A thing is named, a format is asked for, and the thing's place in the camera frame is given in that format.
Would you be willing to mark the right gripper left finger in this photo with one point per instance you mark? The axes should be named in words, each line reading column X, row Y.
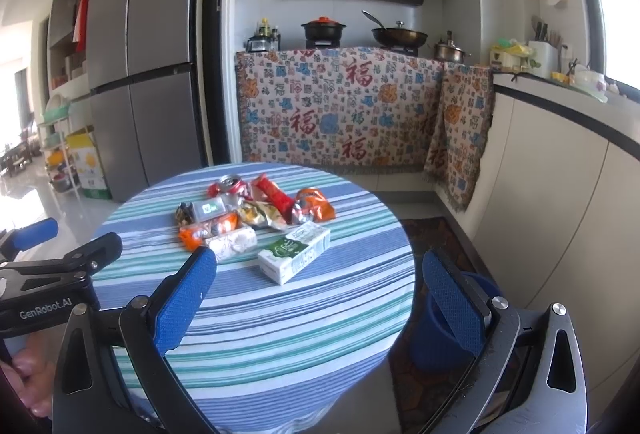
column 153, row 326

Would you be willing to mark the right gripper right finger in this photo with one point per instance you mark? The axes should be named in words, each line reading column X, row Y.
column 467, row 402

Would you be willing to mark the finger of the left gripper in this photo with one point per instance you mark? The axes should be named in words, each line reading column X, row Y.
column 22, row 239

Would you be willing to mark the green white milk carton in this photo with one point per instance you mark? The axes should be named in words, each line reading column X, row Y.
column 283, row 259

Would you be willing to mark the yellow white snack bag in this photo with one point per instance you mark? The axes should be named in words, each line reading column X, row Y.
column 260, row 214

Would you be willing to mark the red snack wrapper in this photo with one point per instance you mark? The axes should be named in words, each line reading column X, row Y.
column 274, row 195

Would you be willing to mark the blue plastic trash bin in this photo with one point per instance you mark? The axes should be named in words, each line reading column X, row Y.
column 447, row 328

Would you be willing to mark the person's left hand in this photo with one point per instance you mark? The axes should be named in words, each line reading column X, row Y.
column 31, row 375

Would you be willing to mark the storage rack with basins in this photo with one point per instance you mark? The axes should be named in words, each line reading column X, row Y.
column 59, row 164

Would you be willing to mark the yellow green cardboard box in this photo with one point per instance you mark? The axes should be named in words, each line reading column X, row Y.
column 87, row 162

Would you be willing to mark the orange foil wrapper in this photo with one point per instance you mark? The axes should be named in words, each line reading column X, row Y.
column 196, row 235

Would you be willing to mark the colourful hexagon floor mat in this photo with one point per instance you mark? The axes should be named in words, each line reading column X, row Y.
column 436, row 232

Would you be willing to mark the striped blue tablecloth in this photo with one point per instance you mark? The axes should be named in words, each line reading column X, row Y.
column 261, row 357

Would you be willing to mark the green label snack packet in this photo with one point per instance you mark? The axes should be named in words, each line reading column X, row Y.
column 189, row 213

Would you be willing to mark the crushed red soda can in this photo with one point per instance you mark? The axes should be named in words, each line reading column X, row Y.
column 229, row 184

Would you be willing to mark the patterned cloth side piece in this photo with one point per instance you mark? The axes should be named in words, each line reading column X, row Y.
column 459, row 125

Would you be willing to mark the orange silver snack bag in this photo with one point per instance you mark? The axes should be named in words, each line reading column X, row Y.
column 310, row 205

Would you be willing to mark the patterned fu character cloth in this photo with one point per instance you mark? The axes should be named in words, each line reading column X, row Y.
column 345, row 108

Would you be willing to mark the white bowl on counter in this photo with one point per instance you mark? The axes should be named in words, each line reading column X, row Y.
column 591, row 83

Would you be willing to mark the steel pot with lid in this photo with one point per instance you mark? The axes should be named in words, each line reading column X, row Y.
column 446, row 50

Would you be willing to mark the white knife holder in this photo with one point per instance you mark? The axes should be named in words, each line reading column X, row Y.
column 545, row 47

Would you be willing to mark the grey double door refrigerator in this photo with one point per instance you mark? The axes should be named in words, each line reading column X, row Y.
column 143, row 91

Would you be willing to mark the condiment bottles tray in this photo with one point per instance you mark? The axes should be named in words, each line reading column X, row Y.
column 265, row 39

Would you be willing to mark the black pot red lid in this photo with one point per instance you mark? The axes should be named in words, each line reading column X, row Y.
column 323, row 33

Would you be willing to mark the black wok with handle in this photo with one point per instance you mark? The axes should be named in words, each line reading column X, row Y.
column 396, row 37

